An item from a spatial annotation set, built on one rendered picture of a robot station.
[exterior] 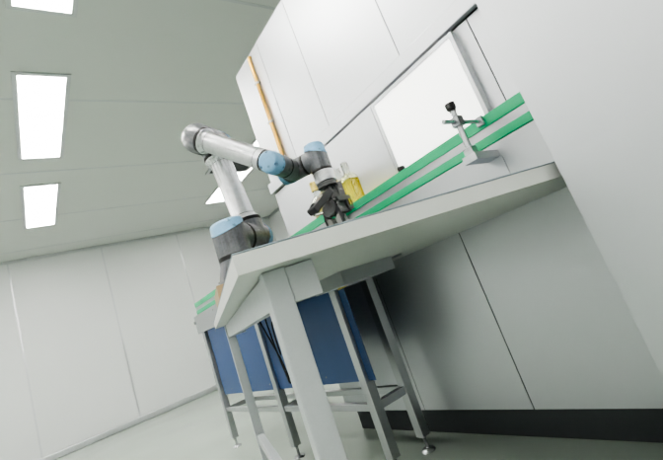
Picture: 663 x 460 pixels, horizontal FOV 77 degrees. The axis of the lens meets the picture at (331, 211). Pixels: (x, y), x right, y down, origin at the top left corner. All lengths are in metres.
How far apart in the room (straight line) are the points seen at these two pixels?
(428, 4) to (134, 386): 6.58
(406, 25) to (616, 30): 0.90
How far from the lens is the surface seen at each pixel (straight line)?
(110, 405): 7.20
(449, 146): 1.29
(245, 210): 1.57
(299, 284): 0.69
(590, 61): 0.93
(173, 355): 7.37
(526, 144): 1.15
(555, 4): 0.97
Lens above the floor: 0.63
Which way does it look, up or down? 12 degrees up
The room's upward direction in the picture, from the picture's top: 20 degrees counter-clockwise
